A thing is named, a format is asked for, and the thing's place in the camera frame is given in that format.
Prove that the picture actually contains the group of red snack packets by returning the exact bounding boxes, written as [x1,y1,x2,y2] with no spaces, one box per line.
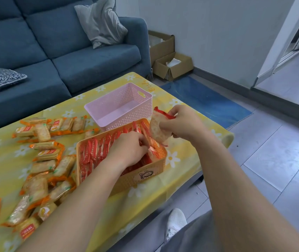
[80,120,166,181]

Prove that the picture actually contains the white shoe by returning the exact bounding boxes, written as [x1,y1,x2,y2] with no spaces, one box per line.
[164,208,188,243]

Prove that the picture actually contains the white door frame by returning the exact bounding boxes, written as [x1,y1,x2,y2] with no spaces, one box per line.
[252,0,299,88]

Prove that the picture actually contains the pile of snack packets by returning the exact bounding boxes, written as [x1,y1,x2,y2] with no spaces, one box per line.
[0,115,100,242]

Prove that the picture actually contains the grey cushion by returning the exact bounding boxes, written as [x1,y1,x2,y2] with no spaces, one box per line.
[74,0,128,49]

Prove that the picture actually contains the person's left forearm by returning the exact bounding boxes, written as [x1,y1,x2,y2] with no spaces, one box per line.
[15,157,129,252]

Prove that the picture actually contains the blue rug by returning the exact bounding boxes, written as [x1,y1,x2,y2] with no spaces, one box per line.
[161,75,253,130]

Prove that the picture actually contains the round snack packet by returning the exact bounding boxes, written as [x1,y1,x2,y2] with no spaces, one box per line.
[149,106,177,147]

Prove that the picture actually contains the yellow floral tablecloth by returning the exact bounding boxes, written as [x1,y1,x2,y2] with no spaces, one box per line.
[0,72,234,252]

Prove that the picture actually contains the tall cardboard box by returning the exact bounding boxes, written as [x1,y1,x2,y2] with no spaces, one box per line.
[148,30,175,67]

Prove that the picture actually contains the blue fabric sofa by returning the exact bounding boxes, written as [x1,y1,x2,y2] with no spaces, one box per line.
[0,0,152,135]

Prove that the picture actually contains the person's left hand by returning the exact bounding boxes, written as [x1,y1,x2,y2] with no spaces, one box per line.
[104,131,150,172]

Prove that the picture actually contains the person's right hand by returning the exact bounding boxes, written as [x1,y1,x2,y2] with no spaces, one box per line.
[159,104,213,142]

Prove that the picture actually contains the orange plastic basket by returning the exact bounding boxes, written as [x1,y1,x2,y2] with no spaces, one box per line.
[76,118,168,196]

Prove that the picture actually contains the pink plastic basket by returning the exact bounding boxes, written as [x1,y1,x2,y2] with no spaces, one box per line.
[84,83,153,132]

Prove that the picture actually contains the low open cardboard box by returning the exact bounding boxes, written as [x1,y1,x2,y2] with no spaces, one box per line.
[152,51,194,82]

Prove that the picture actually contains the grey trousers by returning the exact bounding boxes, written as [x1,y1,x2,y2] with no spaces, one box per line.
[161,210,218,252]

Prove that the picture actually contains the person's right forearm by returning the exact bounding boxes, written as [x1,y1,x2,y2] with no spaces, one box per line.
[191,133,299,252]

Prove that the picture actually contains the white packing paper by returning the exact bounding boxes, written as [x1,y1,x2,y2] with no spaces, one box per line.
[166,58,182,68]

